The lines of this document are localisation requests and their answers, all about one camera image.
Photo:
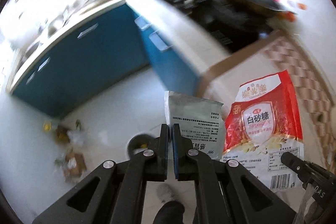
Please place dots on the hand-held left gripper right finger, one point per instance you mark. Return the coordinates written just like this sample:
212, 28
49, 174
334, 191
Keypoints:
179, 153

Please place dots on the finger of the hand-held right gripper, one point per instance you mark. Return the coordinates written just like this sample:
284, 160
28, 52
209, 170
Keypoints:
295, 165

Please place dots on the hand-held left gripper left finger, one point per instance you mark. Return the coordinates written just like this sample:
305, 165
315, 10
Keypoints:
164, 150

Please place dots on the silver packet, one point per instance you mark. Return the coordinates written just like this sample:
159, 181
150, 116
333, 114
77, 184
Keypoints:
194, 119

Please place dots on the red white sugar bag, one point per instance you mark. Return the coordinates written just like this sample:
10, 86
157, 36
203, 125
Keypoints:
262, 119

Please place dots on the grey fluffy slipper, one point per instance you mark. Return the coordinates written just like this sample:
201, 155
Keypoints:
165, 192

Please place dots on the person's dark clothing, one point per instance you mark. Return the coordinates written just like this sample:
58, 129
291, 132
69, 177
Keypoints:
168, 213

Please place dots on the blue base cabinet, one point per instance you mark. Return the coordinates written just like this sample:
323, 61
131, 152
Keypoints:
170, 64
78, 69

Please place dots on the white crumpled wrapper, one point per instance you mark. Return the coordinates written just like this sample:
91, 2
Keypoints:
77, 138

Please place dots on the green scrap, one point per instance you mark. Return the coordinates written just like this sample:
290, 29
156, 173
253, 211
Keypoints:
78, 124

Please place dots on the brown wrapper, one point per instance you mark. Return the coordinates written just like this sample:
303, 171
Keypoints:
61, 134

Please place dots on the checked tablecloth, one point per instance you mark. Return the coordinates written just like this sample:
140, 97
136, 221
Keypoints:
302, 61

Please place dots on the small yellow wrapper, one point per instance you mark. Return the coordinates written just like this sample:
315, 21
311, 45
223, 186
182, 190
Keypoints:
47, 126

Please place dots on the black gas stove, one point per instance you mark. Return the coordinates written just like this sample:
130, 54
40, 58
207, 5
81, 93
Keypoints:
228, 29

